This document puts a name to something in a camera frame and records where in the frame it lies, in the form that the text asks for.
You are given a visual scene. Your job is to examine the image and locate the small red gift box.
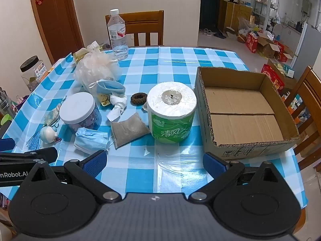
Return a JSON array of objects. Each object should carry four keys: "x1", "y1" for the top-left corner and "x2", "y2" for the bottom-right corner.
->
[{"x1": 246, "y1": 33, "x2": 257, "y2": 53}]

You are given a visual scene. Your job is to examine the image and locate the green toilet paper roll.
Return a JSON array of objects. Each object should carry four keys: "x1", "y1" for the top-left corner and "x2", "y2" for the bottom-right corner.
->
[{"x1": 147, "y1": 82, "x2": 197, "y2": 143}]

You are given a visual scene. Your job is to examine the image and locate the gold tissue pack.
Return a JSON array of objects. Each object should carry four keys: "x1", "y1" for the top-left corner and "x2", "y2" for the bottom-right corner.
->
[{"x1": 72, "y1": 43, "x2": 111, "y2": 64}]

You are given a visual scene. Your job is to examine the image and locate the blue and white plush toy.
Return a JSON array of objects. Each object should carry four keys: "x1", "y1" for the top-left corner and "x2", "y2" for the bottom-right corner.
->
[{"x1": 40, "y1": 126, "x2": 59, "y2": 148}]

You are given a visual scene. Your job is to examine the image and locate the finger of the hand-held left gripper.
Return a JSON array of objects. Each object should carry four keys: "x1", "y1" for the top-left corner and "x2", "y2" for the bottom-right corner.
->
[
  {"x1": 0, "y1": 147, "x2": 59, "y2": 165},
  {"x1": 0, "y1": 138, "x2": 16, "y2": 152}
]

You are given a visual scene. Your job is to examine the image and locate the grey fabric pouch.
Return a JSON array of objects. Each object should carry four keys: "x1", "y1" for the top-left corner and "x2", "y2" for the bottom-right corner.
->
[{"x1": 110, "y1": 113, "x2": 150, "y2": 149}]

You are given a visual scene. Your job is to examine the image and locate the clear jar with white lid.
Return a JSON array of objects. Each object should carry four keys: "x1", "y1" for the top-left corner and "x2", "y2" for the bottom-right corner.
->
[{"x1": 59, "y1": 92, "x2": 102, "y2": 132}]

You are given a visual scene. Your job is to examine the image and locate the cardboard box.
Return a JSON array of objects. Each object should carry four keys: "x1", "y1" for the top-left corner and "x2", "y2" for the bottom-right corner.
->
[{"x1": 195, "y1": 66, "x2": 300, "y2": 160}]

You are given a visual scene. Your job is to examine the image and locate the pale mesh bath loofah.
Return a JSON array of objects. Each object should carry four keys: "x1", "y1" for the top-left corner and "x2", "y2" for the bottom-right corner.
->
[{"x1": 73, "y1": 41, "x2": 122, "y2": 93}]

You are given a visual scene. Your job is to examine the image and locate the yellow wooden cabinet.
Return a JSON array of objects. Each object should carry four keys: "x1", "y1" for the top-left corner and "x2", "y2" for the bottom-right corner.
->
[{"x1": 223, "y1": 0, "x2": 252, "y2": 33}]

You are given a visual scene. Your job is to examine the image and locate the small yellow soft toy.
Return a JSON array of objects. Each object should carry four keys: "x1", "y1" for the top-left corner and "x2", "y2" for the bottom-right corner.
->
[{"x1": 98, "y1": 93, "x2": 111, "y2": 106}]

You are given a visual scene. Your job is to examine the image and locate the brown hair scrunchie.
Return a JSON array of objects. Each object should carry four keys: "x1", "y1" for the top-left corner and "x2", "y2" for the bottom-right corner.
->
[{"x1": 130, "y1": 93, "x2": 147, "y2": 105}]

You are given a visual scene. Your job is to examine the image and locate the clear plastic water bottle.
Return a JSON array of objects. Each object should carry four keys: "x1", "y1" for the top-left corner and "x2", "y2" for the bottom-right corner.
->
[{"x1": 107, "y1": 9, "x2": 129, "y2": 60}]

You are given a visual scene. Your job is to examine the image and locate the white wall water heater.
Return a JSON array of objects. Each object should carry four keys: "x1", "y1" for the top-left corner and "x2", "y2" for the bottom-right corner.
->
[{"x1": 301, "y1": 0, "x2": 313, "y2": 14}]

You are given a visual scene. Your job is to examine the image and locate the large red gift box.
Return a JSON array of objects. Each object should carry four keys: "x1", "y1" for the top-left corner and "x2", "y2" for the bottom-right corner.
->
[{"x1": 261, "y1": 64, "x2": 285, "y2": 91}]

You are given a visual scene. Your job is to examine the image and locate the wooden chair with slotted backrest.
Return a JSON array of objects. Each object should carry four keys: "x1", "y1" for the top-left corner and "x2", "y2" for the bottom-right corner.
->
[{"x1": 105, "y1": 10, "x2": 165, "y2": 48}]

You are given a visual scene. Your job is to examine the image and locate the brown wooden door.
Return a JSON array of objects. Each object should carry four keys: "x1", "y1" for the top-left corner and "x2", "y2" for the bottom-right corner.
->
[{"x1": 26, "y1": 0, "x2": 84, "y2": 64}]

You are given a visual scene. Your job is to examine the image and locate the white sock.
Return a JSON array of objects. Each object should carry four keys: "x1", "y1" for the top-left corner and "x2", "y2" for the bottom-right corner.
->
[{"x1": 106, "y1": 94, "x2": 128, "y2": 122}]

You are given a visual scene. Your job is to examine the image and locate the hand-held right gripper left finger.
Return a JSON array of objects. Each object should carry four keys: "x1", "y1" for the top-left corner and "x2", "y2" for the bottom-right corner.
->
[{"x1": 25, "y1": 150, "x2": 122, "y2": 205}]

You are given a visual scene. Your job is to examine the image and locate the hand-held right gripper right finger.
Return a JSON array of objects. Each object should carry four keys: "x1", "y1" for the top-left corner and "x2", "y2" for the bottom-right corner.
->
[{"x1": 188, "y1": 153, "x2": 291, "y2": 204}]

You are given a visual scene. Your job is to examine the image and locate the clear jar with black lid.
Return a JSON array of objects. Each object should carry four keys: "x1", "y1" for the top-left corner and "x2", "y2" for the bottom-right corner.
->
[{"x1": 20, "y1": 56, "x2": 48, "y2": 92}]

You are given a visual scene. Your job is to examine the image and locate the blue checked tablecloth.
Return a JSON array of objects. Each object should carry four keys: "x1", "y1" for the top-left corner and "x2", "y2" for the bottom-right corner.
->
[{"x1": 0, "y1": 46, "x2": 309, "y2": 209}]

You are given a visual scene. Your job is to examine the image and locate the grey refrigerator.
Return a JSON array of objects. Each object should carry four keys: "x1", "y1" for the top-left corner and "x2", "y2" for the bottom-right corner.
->
[{"x1": 291, "y1": 22, "x2": 321, "y2": 81}]

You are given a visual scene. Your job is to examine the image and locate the wooden chair with grooved backrest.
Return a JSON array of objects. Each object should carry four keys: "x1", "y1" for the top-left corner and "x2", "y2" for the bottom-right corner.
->
[{"x1": 283, "y1": 66, "x2": 321, "y2": 171}]

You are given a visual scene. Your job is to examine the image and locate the blue face mask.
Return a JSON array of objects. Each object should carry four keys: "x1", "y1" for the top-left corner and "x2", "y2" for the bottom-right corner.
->
[
  {"x1": 88, "y1": 79, "x2": 126, "y2": 98},
  {"x1": 73, "y1": 127, "x2": 111, "y2": 154}
]

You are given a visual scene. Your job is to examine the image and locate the brown floor carton with open flaps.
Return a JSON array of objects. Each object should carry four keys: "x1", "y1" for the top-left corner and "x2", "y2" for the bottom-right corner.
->
[{"x1": 257, "y1": 34, "x2": 279, "y2": 58}]

